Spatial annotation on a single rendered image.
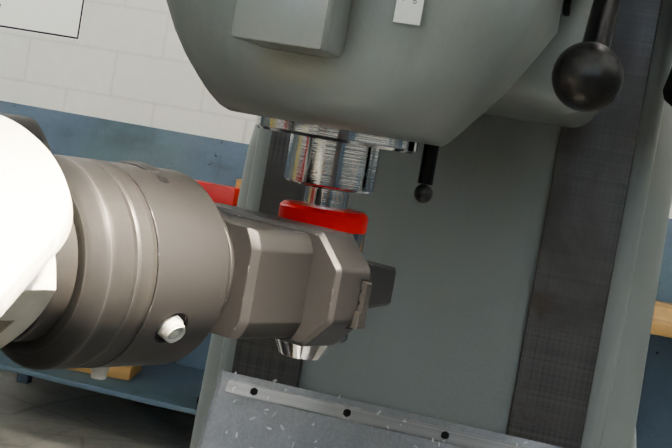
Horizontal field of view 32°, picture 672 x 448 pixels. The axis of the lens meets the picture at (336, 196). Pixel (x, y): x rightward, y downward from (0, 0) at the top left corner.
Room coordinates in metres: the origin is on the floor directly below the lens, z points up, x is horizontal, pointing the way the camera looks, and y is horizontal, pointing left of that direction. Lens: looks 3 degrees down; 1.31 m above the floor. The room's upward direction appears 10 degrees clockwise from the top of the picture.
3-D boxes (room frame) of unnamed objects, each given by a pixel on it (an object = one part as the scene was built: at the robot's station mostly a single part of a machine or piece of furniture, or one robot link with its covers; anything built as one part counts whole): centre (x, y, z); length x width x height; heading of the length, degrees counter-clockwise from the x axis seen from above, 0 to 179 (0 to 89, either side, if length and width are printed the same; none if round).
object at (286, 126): (0.61, 0.00, 1.31); 0.09 x 0.09 x 0.01
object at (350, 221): (0.61, 0.00, 1.26); 0.05 x 0.05 x 0.01
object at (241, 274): (0.54, 0.06, 1.23); 0.13 x 0.12 x 0.10; 51
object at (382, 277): (0.59, -0.02, 1.23); 0.06 x 0.02 x 0.03; 141
